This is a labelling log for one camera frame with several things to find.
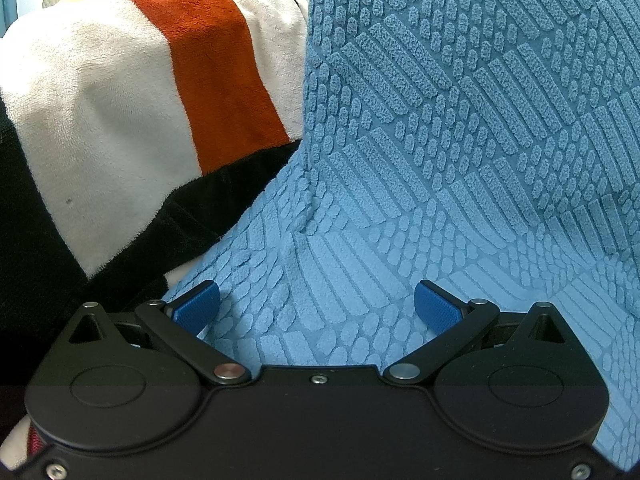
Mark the blue textured cloth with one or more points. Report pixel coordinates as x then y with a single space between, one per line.
450 135

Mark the striped fleece blanket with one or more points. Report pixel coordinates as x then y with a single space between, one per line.
125 110

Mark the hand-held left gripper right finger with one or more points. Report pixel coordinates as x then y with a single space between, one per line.
437 310

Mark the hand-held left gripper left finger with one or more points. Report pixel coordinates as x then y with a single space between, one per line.
197 307

